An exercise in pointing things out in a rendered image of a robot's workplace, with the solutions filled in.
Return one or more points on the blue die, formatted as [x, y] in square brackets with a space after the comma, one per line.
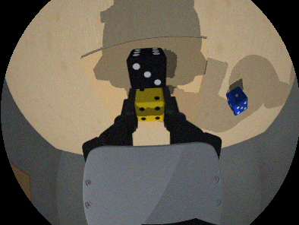
[237, 100]

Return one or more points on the yellow die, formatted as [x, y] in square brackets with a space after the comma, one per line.
[149, 104]

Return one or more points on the black die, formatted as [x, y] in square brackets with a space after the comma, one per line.
[147, 68]

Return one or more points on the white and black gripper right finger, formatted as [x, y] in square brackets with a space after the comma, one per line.
[182, 130]

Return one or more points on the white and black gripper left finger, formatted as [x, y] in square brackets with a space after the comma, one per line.
[121, 132]

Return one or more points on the tan flat mat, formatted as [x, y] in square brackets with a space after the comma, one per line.
[186, 56]

